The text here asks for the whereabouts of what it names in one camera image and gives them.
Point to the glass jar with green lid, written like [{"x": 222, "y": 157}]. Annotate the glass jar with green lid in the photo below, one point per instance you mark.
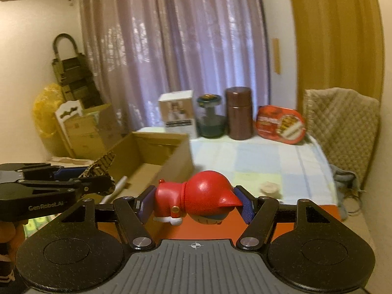
[{"x": 210, "y": 122}]

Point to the brown striped hair claw clip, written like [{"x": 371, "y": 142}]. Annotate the brown striped hair claw clip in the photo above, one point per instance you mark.
[{"x": 102, "y": 162}]

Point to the beige quilted cloth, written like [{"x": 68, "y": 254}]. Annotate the beige quilted cloth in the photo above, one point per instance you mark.
[{"x": 340, "y": 128}]

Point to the red oval instant rice box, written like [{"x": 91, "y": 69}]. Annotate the red oval instant rice box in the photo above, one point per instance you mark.
[{"x": 280, "y": 125}]

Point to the yellow plastic bag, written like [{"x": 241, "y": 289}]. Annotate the yellow plastic bag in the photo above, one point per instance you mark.
[{"x": 46, "y": 110}]

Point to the wooden door panel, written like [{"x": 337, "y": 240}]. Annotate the wooden door panel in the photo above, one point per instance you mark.
[{"x": 337, "y": 36}]

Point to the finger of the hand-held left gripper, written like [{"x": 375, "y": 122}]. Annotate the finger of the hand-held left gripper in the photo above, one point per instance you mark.
[
  {"x": 70, "y": 171},
  {"x": 92, "y": 185}
]

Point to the person's left hand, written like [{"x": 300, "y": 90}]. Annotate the person's left hand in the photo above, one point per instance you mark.
[{"x": 10, "y": 232}]

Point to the red cartoon figurine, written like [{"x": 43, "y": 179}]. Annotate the red cartoon figurine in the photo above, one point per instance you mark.
[{"x": 202, "y": 193}]

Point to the orange printed table mat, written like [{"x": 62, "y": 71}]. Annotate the orange printed table mat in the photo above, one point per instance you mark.
[{"x": 211, "y": 231}]

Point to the small wooden wall strip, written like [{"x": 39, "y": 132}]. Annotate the small wooden wall strip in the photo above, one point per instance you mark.
[{"x": 276, "y": 55}]

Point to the brown cylindrical canister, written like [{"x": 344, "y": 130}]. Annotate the brown cylindrical canister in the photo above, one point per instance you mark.
[{"x": 239, "y": 113}]

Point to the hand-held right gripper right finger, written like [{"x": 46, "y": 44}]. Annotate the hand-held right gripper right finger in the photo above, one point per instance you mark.
[{"x": 245, "y": 204}]

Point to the pale checked tablecloth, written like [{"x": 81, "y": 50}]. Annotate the pale checked tablecloth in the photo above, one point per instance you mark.
[{"x": 260, "y": 159}]

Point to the grey cloth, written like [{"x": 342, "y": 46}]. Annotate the grey cloth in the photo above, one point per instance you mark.
[{"x": 344, "y": 180}]

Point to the white topped cardboard carton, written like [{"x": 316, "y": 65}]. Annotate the white topped cardboard carton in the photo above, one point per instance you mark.
[{"x": 69, "y": 113}]

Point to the brown cardboard box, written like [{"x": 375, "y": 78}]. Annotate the brown cardboard box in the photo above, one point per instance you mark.
[{"x": 171, "y": 153}]

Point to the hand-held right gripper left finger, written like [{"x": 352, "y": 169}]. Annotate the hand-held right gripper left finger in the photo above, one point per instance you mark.
[{"x": 147, "y": 203}]

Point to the brown cardboard carton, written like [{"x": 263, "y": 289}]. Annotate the brown cardboard carton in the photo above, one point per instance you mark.
[{"x": 98, "y": 128}]

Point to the beige round wooden box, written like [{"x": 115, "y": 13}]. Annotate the beige round wooden box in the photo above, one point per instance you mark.
[{"x": 269, "y": 188}]

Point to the white product box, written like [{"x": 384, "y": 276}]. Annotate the white product box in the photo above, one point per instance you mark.
[{"x": 177, "y": 113}]

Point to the pale purple curtain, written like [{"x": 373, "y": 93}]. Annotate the pale purple curtain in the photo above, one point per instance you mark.
[{"x": 183, "y": 52}]

